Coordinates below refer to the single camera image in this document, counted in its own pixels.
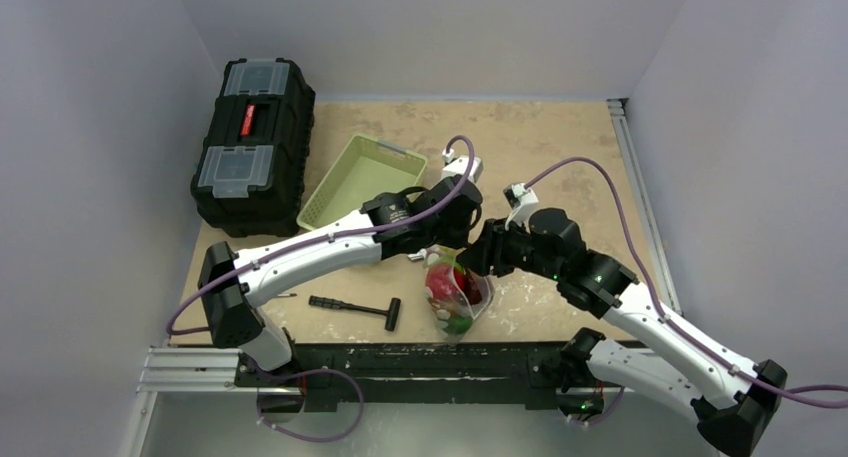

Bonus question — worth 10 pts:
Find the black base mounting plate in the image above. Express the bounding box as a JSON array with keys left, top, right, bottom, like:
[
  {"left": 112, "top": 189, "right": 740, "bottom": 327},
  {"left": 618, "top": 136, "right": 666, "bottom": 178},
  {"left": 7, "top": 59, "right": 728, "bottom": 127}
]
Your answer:
[{"left": 234, "top": 343, "right": 627, "bottom": 416}]

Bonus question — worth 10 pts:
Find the pale green perforated basket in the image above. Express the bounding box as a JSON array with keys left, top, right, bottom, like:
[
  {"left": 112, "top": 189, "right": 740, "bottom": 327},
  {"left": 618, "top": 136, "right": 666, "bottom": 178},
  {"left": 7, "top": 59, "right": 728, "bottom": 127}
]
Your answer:
[{"left": 296, "top": 134, "right": 428, "bottom": 231}]

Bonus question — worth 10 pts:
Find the red tomato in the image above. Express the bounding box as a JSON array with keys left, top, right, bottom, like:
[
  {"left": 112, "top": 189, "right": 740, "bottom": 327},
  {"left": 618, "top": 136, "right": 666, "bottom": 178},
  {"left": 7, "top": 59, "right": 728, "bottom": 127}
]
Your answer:
[{"left": 425, "top": 262, "right": 460, "bottom": 301}]

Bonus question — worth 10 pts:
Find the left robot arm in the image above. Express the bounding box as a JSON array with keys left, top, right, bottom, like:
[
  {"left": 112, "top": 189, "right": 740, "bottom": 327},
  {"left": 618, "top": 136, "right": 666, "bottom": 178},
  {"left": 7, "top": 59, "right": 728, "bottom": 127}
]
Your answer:
[{"left": 198, "top": 176, "right": 483, "bottom": 386}]

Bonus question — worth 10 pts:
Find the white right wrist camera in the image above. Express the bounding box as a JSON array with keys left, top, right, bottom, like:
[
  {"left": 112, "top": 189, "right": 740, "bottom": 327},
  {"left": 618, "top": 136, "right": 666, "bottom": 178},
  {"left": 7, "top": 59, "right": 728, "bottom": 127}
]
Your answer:
[{"left": 503, "top": 183, "right": 539, "bottom": 227}]

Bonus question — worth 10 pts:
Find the clear zip top bag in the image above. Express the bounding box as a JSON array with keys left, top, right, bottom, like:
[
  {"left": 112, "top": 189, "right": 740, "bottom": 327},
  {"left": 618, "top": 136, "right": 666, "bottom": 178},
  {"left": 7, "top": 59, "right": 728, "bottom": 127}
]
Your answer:
[{"left": 423, "top": 246, "right": 493, "bottom": 345}]

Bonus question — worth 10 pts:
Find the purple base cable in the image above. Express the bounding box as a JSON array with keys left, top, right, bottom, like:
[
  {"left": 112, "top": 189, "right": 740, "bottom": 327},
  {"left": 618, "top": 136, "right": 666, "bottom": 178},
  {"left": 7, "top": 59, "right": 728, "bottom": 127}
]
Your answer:
[{"left": 256, "top": 365, "right": 368, "bottom": 443}]

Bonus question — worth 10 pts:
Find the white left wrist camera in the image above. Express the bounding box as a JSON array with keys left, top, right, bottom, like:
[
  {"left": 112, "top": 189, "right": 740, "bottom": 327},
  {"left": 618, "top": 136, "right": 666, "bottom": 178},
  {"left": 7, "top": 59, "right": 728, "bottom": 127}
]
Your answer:
[{"left": 440, "top": 149, "right": 483, "bottom": 184}]

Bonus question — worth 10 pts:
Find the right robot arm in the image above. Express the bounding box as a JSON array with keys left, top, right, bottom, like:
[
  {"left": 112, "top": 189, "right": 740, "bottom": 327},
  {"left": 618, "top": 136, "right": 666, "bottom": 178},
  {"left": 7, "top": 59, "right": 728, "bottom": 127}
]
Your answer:
[{"left": 458, "top": 208, "right": 787, "bottom": 456}]

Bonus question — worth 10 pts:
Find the dark red apple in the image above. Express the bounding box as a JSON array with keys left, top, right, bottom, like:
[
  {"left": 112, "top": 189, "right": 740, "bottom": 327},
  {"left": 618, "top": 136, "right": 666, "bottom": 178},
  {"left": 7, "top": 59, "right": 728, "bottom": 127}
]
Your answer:
[{"left": 464, "top": 272, "right": 483, "bottom": 306}]

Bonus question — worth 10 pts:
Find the green bell pepper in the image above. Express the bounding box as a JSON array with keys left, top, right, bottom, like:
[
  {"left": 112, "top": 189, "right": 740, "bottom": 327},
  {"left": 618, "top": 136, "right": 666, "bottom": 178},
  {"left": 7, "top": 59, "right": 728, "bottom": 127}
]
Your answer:
[{"left": 437, "top": 315, "right": 474, "bottom": 336}]

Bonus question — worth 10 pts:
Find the black hammer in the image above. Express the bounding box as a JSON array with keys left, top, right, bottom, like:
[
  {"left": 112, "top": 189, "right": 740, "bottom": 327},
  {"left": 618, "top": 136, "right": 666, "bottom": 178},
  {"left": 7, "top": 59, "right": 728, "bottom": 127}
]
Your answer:
[{"left": 308, "top": 295, "right": 402, "bottom": 332}]

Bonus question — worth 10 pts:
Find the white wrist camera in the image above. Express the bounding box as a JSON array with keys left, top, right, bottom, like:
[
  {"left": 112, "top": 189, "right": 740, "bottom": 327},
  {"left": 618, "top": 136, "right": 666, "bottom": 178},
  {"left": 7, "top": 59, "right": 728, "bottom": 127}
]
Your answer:
[
  {"left": 503, "top": 183, "right": 539, "bottom": 227},
  {"left": 440, "top": 149, "right": 483, "bottom": 184}
]

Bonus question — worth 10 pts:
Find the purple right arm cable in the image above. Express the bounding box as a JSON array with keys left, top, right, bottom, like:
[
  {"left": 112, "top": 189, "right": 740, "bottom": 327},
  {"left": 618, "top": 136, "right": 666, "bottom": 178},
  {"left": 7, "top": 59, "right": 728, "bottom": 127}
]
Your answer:
[{"left": 524, "top": 156, "right": 848, "bottom": 410}]

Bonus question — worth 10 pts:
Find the red handled adjustable wrench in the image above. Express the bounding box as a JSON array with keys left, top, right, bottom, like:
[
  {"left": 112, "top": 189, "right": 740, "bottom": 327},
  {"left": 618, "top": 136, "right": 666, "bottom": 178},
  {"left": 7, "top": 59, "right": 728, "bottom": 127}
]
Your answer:
[{"left": 407, "top": 249, "right": 427, "bottom": 262}]

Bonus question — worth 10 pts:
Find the black plastic toolbox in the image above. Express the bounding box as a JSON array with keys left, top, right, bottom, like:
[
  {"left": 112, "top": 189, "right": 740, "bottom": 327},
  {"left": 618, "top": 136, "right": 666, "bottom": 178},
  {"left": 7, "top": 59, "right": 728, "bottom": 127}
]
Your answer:
[{"left": 190, "top": 58, "right": 316, "bottom": 238}]

